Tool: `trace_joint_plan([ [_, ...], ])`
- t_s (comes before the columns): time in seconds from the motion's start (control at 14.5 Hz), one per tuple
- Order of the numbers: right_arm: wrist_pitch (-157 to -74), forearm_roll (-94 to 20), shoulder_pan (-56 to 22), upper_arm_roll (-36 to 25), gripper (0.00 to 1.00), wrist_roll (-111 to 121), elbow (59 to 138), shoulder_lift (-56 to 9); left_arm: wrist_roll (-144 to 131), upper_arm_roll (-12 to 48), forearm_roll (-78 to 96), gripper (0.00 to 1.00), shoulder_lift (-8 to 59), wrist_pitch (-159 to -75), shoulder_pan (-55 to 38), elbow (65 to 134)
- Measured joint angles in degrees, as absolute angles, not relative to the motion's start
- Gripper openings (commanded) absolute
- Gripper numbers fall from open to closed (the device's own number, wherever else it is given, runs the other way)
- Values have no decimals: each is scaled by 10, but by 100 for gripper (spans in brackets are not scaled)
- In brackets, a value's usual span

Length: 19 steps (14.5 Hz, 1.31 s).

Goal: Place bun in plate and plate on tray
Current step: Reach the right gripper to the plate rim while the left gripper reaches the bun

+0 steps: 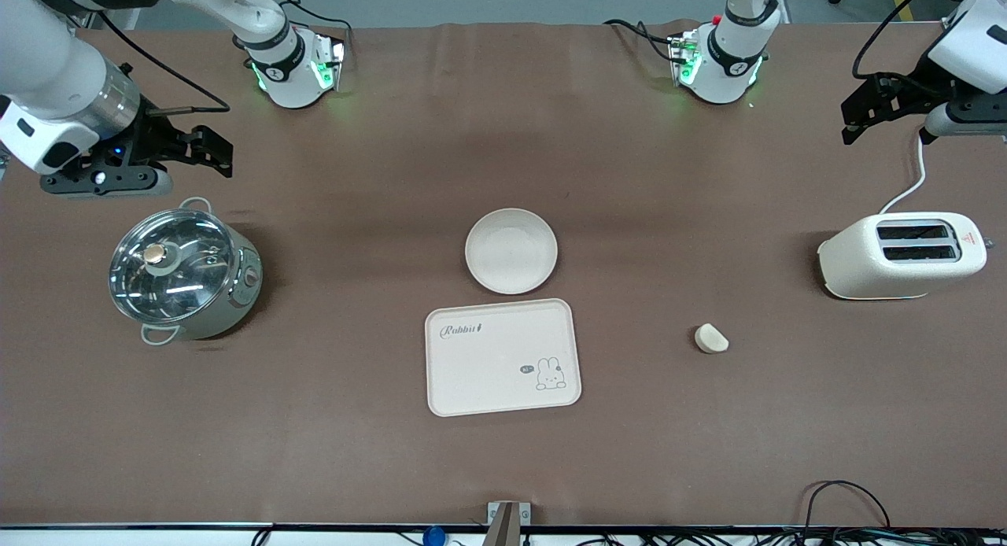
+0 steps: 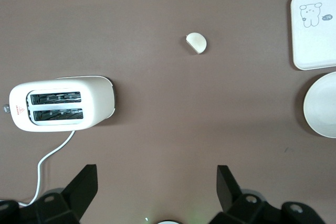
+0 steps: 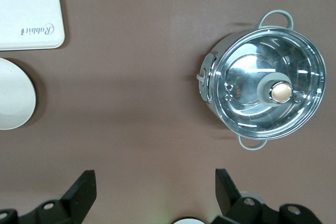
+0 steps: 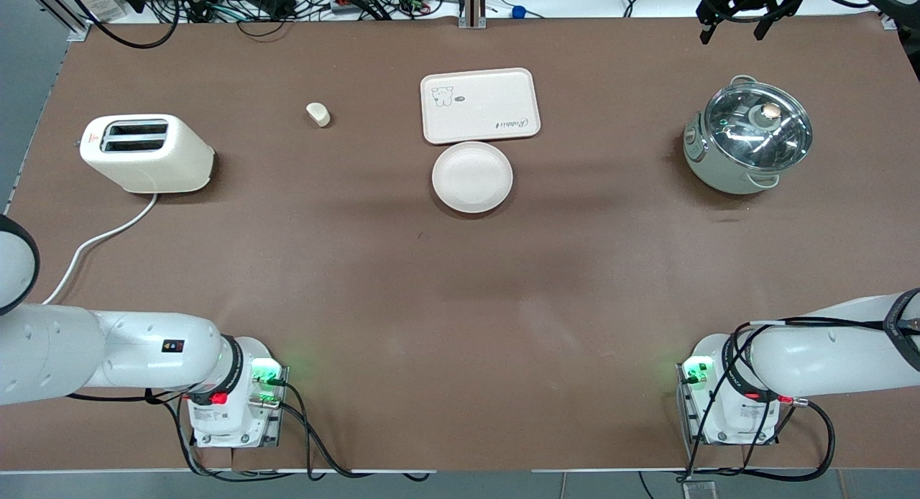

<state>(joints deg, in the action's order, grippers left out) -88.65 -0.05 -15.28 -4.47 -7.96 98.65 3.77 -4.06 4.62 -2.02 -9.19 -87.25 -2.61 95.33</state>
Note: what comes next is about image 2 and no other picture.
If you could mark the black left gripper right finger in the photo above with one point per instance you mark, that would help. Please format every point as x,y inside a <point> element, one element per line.
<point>231,195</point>

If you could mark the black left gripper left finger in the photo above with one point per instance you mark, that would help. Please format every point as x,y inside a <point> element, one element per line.
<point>76,195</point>

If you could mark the white round plate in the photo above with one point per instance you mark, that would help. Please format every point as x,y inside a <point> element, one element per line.
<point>323,106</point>

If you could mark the white half-round bun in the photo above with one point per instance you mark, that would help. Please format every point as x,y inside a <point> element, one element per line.
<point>197,41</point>

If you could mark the white tray with bear print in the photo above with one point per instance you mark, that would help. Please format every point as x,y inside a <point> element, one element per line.
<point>315,43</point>

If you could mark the white two-slot toaster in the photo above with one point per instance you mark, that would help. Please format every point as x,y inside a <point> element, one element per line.
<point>99,100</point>

